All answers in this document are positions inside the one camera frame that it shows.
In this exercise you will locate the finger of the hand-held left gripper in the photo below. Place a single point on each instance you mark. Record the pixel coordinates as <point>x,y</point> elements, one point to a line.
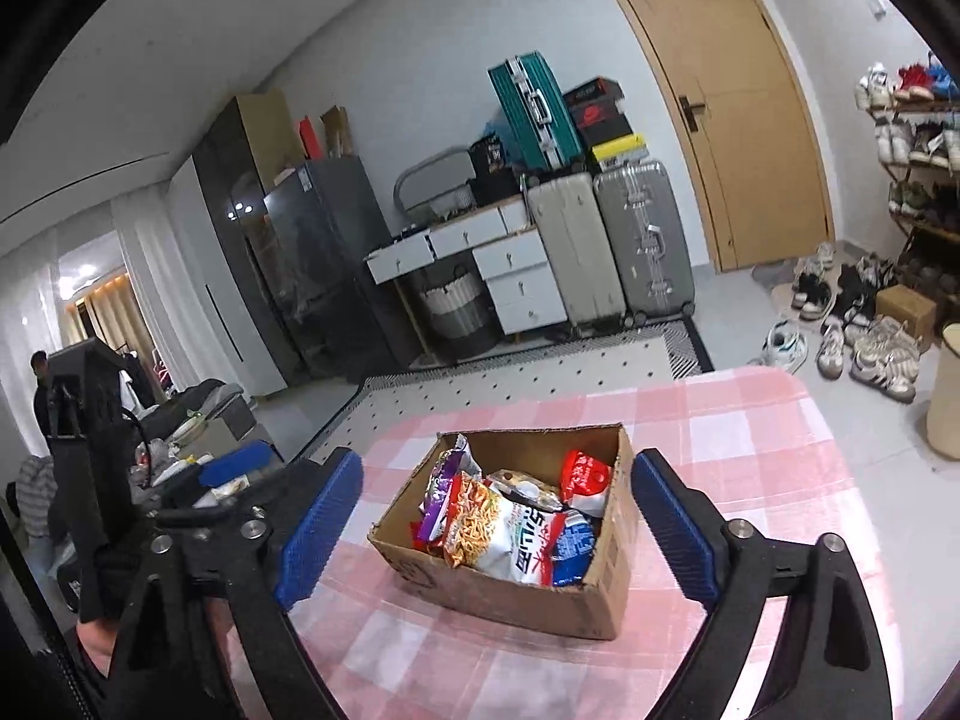
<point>202,502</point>
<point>232,463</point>

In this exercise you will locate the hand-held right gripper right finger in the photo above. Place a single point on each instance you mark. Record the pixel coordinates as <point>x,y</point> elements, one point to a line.
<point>675,517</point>

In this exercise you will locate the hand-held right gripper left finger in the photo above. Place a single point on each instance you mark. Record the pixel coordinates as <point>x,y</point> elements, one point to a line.
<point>319,525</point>

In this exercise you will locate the red white snack packet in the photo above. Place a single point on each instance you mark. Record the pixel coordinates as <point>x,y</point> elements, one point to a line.
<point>586,480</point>

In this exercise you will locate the blue snack packet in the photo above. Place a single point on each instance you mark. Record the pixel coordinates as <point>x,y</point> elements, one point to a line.
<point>574,547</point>

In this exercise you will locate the purple cartoon snack packet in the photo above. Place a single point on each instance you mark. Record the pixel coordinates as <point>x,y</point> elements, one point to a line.
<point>433,514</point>
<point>450,465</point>

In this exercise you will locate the beige cake packet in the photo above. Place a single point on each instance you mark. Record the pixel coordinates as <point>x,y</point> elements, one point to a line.
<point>521,487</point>

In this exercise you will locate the brown cardboard box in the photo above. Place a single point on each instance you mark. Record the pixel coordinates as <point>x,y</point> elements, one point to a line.
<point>525,600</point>

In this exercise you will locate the white noodle snack packet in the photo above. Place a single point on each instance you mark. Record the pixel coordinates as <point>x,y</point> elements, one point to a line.
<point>502,532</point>

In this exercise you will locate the person's left forearm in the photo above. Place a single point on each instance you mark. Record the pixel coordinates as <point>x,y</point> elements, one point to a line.
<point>96,645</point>

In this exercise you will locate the striped cloth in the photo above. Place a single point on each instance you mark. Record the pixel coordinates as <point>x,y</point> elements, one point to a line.
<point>34,495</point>

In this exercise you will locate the pink checkered tablecloth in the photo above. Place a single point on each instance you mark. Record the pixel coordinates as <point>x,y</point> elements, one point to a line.
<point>750,480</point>

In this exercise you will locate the white dotted rug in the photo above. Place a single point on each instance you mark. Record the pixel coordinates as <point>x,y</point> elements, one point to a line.
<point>525,367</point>

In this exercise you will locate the dark refrigerator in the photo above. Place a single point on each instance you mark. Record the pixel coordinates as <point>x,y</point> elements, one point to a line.
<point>330,270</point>

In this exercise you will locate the tall dark glass cabinet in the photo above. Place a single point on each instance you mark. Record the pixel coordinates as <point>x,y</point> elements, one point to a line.
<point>240,240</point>

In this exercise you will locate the pile of shoes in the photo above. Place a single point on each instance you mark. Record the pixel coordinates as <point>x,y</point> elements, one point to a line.
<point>862,345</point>

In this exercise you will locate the woven laundry basket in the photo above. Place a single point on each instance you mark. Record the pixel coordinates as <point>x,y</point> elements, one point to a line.
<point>457,311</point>

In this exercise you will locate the silver suitcase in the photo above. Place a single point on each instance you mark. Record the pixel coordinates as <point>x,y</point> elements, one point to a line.
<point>645,240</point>

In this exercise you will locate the beige suitcase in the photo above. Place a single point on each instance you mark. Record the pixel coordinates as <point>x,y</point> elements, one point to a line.
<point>574,255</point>

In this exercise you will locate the white drawer desk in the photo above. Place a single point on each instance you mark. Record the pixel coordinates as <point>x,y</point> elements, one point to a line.
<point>517,277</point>

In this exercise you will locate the cream bucket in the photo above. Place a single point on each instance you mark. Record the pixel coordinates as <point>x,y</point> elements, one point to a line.
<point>946,390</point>

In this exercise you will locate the small closed cardboard box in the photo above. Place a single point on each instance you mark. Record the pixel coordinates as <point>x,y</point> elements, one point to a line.
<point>906,311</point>

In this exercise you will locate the red flat box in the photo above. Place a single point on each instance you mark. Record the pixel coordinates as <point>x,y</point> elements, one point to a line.
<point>307,136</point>

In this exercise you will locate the brown cardboard sheet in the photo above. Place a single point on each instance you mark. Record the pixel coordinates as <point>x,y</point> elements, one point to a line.
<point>335,131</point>

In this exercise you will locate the yellow black box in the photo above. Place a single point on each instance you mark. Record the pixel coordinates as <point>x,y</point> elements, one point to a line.
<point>619,150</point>

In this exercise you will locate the black bag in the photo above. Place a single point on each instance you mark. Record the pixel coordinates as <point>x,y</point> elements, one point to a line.
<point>495,165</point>

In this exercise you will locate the black red shoe box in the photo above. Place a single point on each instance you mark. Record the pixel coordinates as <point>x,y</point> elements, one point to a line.
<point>596,112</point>

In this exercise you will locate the wooden door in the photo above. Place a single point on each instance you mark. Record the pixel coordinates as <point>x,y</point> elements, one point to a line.
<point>735,105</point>

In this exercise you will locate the teal suitcase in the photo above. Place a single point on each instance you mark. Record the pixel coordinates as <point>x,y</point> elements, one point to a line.
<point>536,112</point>

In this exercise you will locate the wooden shoe rack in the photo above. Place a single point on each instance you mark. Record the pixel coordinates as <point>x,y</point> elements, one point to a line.
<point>922,165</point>

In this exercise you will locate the grey curved frame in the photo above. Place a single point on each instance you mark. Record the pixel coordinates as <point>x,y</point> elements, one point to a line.
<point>431,172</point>

